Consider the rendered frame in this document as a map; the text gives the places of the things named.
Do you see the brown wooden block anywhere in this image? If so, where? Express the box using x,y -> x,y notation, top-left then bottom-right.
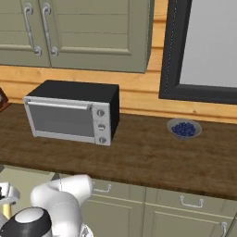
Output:
0,87 -> 13,113

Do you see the grey bowl of blueberries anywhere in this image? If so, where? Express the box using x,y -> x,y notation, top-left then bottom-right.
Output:
166,118 -> 203,141

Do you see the tan wooden rolling pin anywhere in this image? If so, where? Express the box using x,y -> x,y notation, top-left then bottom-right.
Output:
2,203 -> 13,219

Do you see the silver curved cupboard handle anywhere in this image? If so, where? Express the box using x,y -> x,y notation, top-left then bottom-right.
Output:
42,2 -> 59,57
23,2 -> 44,57

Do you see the green lower cupboard door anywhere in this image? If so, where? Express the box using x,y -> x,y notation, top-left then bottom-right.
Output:
142,203 -> 233,237
81,198 -> 145,237

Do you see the silver toaster oven door handle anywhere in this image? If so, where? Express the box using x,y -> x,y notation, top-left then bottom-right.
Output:
23,97 -> 93,111

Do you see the silver lower cupboard handle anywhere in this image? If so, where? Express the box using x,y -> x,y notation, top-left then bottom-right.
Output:
219,221 -> 230,237

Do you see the black and silver toaster oven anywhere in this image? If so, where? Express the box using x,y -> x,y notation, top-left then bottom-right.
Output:
22,79 -> 121,147

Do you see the toaster oven glass door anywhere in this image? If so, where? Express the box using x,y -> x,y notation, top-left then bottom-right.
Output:
23,99 -> 97,144

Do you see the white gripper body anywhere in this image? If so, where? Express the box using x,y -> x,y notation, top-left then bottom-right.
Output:
0,181 -> 21,206

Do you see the green drawer front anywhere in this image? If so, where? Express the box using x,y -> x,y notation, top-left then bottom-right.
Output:
58,175 -> 146,204
143,186 -> 237,220

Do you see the black window frame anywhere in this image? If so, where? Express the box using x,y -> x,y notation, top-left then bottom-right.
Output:
158,0 -> 237,106

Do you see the narrow green upper cupboard door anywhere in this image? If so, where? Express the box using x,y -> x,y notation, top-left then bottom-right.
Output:
0,0 -> 52,69

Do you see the silver drawer handle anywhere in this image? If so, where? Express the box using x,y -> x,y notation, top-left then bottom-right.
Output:
92,181 -> 113,194
179,194 -> 205,209

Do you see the wide green upper cupboard door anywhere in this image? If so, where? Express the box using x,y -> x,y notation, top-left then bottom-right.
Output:
38,0 -> 156,74

